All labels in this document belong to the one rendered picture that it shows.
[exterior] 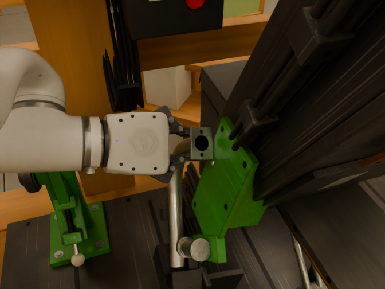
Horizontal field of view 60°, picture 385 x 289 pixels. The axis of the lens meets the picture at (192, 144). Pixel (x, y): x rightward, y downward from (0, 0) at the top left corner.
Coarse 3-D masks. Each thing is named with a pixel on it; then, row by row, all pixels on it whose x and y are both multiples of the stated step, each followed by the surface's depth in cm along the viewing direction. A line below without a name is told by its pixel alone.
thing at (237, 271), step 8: (168, 224) 83; (184, 224) 74; (184, 232) 73; (200, 264) 66; (216, 272) 66; (224, 272) 66; (232, 272) 67; (240, 272) 67; (208, 280) 64; (216, 280) 66; (224, 280) 67; (232, 280) 68; (208, 288) 64; (216, 288) 68; (224, 288) 69; (232, 288) 70
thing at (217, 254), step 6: (192, 234) 64; (198, 234) 62; (210, 240) 57; (216, 240) 55; (222, 240) 56; (210, 246) 57; (216, 246) 55; (222, 246) 56; (210, 252) 57; (216, 252) 55; (222, 252) 55; (210, 258) 57; (216, 258) 55; (222, 258) 55
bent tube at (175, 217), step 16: (192, 128) 56; (208, 128) 57; (192, 144) 56; (208, 144) 57; (176, 176) 67; (176, 192) 67; (176, 208) 67; (176, 224) 66; (176, 240) 66; (176, 256) 65
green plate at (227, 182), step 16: (224, 128) 54; (224, 144) 54; (208, 160) 59; (224, 160) 53; (240, 160) 49; (256, 160) 47; (208, 176) 59; (224, 176) 53; (240, 176) 49; (208, 192) 59; (224, 192) 53; (240, 192) 49; (192, 208) 65; (208, 208) 59; (224, 208) 53; (240, 208) 54; (256, 208) 56; (208, 224) 59; (224, 224) 53; (240, 224) 57; (256, 224) 59
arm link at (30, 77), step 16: (0, 48) 40; (16, 48) 40; (0, 64) 36; (16, 64) 37; (32, 64) 41; (48, 64) 46; (0, 80) 34; (16, 80) 36; (32, 80) 45; (48, 80) 47; (0, 96) 33; (16, 96) 47; (32, 96) 47; (48, 96) 48; (64, 96) 51; (0, 112) 33; (0, 128) 35
